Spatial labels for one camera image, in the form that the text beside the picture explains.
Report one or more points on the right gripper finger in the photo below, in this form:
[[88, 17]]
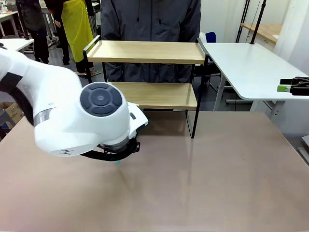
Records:
[[298, 90], [299, 80]]

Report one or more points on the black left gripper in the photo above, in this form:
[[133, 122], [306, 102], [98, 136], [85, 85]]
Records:
[[128, 148]]

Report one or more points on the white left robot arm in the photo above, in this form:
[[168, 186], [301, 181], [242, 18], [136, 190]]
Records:
[[72, 116]]

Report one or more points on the two-tier wooden black-framed shelf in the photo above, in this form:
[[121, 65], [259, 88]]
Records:
[[154, 95]]

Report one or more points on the large white side table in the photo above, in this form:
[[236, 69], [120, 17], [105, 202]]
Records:
[[246, 65]]

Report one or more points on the wooden workbench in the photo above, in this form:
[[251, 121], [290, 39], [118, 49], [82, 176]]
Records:
[[265, 30]]

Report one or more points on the black stand pole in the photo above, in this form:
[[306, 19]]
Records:
[[258, 21]]

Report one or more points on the black tripod legs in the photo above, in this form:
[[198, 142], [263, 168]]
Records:
[[242, 21]]

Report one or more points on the blue chair back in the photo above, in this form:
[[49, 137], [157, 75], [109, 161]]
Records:
[[210, 37]]

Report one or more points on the cardboard box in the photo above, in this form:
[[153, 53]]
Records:
[[14, 111]]

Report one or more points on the person in grey jacket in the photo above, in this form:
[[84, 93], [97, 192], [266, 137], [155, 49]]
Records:
[[149, 19]]

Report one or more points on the person in yellow apron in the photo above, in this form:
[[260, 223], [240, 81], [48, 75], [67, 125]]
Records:
[[77, 26]]

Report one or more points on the small white table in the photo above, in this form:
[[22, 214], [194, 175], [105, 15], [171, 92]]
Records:
[[17, 43]]

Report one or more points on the person in dark clothes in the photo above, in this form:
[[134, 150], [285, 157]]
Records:
[[36, 19]]

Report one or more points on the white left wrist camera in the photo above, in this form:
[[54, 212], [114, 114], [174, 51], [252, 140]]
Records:
[[143, 120]]

